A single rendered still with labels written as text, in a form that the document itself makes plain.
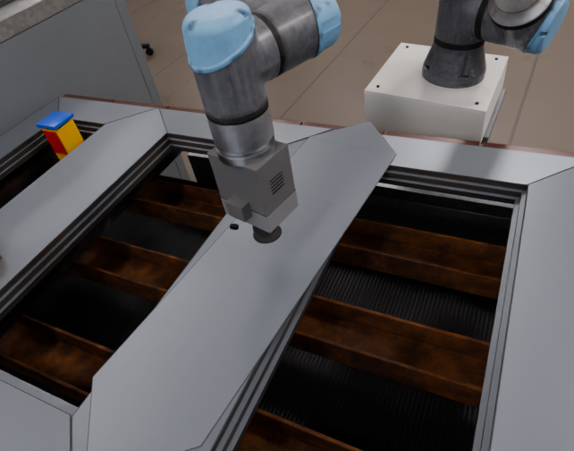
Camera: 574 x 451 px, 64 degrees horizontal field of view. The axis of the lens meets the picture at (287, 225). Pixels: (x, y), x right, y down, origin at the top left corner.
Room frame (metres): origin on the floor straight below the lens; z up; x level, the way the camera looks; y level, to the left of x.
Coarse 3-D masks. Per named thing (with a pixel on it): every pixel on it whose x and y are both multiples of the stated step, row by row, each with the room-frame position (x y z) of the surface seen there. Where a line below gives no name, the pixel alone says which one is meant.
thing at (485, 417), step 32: (96, 128) 1.00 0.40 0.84; (0, 160) 0.93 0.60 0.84; (160, 160) 0.84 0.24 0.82; (128, 192) 0.75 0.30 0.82; (448, 192) 0.57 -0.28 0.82; (480, 192) 0.54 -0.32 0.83; (512, 192) 0.52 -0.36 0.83; (96, 224) 0.67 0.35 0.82; (224, 224) 0.57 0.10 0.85; (512, 224) 0.46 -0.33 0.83; (64, 256) 0.60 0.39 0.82; (512, 256) 0.39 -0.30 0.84; (32, 288) 0.54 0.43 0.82; (512, 288) 0.34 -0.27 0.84; (0, 320) 0.48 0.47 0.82; (288, 320) 0.36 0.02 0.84; (256, 384) 0.28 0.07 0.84; (224, 416) 0.24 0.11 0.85; (480, 416) 0.20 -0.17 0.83; (224, 448) 0.22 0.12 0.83; (480, 448) 0.17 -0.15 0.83
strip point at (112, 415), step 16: (96, 384) 0.32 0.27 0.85; (96, 400) 0.30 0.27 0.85; (112, 400) 0.29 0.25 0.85; (128, 400) 0.29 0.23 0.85; (96, 416) 0.28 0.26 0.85; (112, 416) 0.27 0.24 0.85; (128, 416) 0.27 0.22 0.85; (144, 416) 0.26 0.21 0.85; (96, 432) 0.26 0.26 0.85; (112, 432) 0.25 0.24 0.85; (128, 432) 0.25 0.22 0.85; (144, 432) 0.24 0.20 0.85; (160, 432) 0.24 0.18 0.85; (176, 432) 0.24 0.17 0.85; (96, 448) 0.24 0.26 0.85; (112, 448) 0.23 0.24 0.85; (128, 448) 0.23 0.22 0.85; (144, 448) 0.23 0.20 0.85; (160, 448) 0.22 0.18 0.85; (176, 448) 0.22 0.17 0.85; (192, 448) 0.22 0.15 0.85
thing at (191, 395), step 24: (144, 336) 0.37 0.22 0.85; (120, 360) 0.35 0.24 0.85; (144, 360) 0.34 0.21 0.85; (168, 360) 0.33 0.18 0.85; (192, 360) 0.32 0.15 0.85; (120, 384) 0.31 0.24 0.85; (144, 384) 0.30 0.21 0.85; (168, 384) 0.30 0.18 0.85; (192, 384) 0.29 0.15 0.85; (216, 384) 0.29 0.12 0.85; (240, 384) 0.28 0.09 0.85; (168, 408) 0.27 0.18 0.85; (192, 408) 0.26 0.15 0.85; (216, 408) 0.26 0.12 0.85; (192, 432) 0.23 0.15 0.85
